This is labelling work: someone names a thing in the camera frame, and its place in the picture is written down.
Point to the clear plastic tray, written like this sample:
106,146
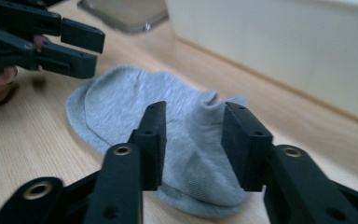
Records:
124,14

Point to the white storage box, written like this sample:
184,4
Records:
292,46

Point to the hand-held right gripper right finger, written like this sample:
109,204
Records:
245,149

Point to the grey sock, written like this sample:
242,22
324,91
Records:
118,102

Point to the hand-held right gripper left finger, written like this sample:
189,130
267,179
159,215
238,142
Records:
150,149

